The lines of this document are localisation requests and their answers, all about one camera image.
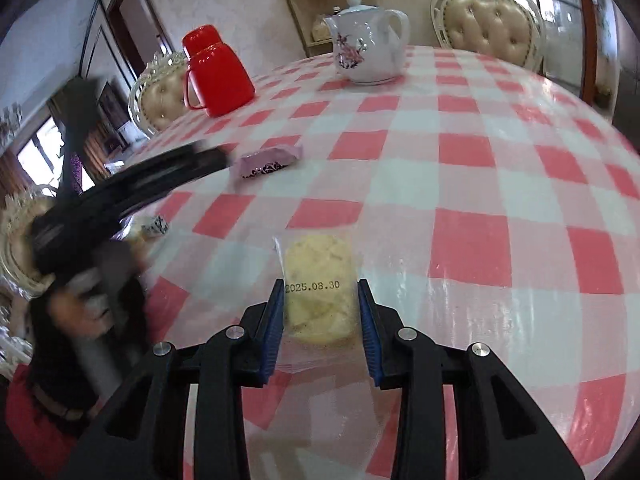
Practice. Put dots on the beige tufted chair far right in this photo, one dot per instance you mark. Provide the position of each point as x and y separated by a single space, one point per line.
511 30

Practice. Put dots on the purple snack packet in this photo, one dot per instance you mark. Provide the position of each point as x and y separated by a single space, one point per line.
266 161

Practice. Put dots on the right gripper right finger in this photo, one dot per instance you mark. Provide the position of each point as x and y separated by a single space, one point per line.
468 396

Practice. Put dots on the clear yellow cookie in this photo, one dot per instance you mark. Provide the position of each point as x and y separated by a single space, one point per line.
319 268

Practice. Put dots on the red white checkered tablecloth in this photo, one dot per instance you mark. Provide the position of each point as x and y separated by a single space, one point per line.
484 203

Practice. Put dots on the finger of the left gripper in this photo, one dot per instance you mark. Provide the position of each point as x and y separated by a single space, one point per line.
150 174

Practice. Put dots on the beige tufted chair left side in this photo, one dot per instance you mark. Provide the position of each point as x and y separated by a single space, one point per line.
18 271

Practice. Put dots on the person left hand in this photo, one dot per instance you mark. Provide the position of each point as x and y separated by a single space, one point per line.
70 314

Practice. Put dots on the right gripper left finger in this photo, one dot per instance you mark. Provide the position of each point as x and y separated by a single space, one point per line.
140 431

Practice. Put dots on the red thermos jug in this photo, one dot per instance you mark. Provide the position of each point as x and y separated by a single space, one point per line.
215 80

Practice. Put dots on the white floral teapot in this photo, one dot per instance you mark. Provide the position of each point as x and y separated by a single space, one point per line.
369 43

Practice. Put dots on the beige tufted chair far left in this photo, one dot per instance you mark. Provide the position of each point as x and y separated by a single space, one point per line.
156 99

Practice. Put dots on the beige tufted chair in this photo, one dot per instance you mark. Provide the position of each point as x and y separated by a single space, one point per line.
511 30
156 99
18 271

